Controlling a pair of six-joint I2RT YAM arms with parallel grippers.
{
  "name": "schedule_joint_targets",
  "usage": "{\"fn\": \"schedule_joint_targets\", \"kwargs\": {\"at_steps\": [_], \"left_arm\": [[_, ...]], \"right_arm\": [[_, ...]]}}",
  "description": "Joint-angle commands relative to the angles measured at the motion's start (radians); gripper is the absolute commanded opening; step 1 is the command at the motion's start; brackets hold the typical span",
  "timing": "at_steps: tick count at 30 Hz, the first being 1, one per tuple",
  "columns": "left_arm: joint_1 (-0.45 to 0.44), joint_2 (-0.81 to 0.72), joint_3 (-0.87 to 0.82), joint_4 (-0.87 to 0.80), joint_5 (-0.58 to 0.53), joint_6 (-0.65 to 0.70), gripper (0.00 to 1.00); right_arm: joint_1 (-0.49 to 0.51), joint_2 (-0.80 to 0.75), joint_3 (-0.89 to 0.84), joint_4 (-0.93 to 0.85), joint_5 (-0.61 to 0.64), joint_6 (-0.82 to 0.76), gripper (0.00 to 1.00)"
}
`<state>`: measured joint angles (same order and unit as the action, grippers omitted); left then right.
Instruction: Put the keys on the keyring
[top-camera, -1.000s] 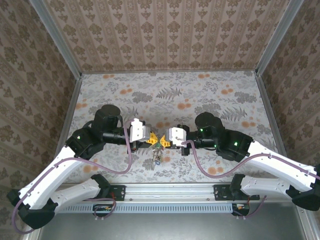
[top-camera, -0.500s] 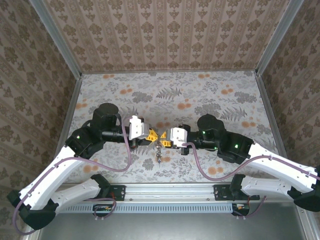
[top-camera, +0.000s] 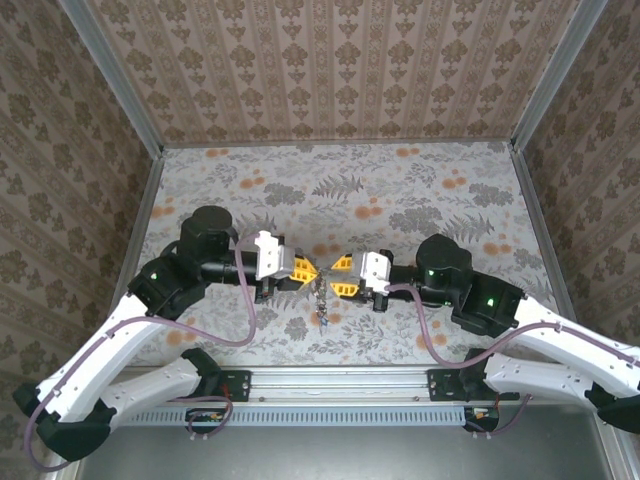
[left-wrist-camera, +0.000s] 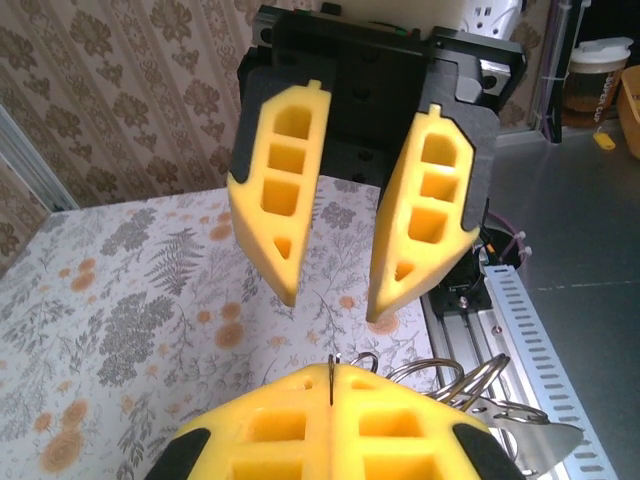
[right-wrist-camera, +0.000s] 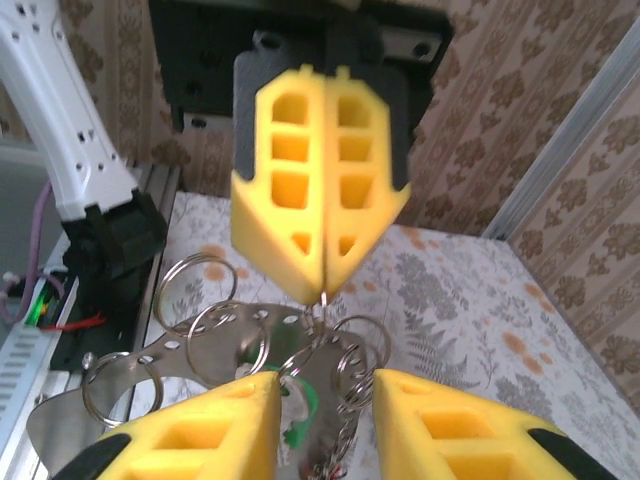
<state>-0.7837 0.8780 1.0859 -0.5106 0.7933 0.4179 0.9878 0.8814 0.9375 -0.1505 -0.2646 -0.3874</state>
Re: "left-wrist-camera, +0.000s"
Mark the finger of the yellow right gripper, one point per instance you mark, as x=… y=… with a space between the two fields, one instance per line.
x=400 y=280
x=260 y=220

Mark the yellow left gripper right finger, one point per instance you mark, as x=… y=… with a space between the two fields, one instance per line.
x=400 y=440

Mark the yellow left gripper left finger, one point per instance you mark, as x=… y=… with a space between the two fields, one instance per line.
x=260 y=440

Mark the silver keyring bunch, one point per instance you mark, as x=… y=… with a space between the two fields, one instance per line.
x=525 y=435

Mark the white power strip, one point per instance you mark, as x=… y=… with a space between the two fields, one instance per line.
x=490 y=20

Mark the floral table mat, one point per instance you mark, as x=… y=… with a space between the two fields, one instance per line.
x=125 y=325

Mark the grey metal panel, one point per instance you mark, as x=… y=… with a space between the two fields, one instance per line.
x=590 y=250

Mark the plastic cup with brown drink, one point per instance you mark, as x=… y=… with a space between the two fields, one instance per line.
x=595 y=90

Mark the small yellow object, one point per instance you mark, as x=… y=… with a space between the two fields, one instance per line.
x=605 y=141

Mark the tan basket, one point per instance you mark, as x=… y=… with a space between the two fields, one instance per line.
x=630 y=115

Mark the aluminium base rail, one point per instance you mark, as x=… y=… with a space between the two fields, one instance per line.
x=465 y=340

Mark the aluminium frame post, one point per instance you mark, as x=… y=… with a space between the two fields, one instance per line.
x=35 y=165

